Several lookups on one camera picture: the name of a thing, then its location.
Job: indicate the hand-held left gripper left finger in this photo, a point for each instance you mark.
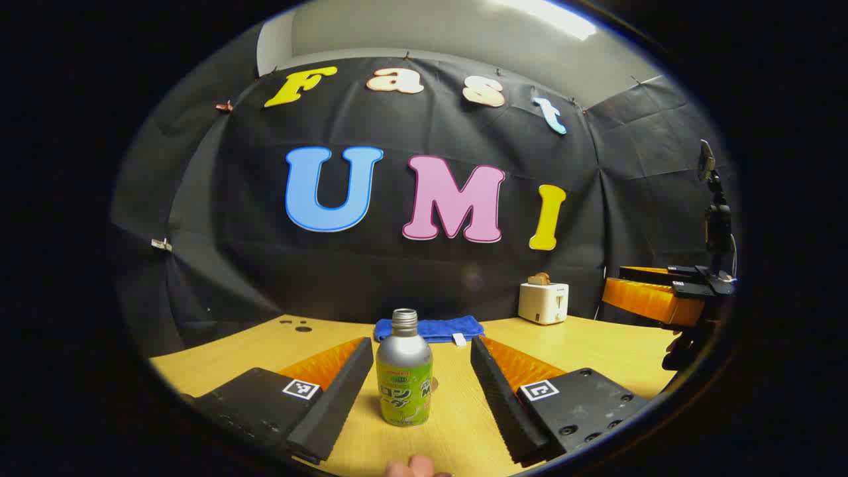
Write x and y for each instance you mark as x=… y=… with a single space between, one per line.
x=344 y=391

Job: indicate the white cloth clip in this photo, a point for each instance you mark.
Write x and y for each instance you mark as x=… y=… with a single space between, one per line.
x=161 y=244

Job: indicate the phone on stand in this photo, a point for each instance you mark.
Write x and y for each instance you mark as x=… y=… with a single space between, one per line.
x=707 y=159

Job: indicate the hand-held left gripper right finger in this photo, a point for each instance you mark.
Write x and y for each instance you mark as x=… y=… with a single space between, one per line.
x=493 y=391

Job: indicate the blue folded towel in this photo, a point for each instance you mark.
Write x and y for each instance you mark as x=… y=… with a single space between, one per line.
x=430 y=328

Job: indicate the black backdrop cloth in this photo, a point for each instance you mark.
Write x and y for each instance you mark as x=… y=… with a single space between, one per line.
x=397 y=278

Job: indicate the silver green label water bottle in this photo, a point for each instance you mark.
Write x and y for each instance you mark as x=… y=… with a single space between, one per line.
x=404 y=371

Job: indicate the ceiling light panel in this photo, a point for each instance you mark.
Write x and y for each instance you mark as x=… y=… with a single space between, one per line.
x=550 y=16

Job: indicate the white toaster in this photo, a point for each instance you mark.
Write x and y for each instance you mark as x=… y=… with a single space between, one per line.
x=542 y=303

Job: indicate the toast slice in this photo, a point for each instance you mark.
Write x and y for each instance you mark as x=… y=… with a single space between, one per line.
x=539 y=279

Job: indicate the black phone stand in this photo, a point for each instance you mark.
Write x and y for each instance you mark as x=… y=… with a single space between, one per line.
x=718 y=225

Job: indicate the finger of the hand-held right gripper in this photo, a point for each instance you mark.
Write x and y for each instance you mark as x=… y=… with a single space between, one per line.
x=652 y=273
x=646 y=301

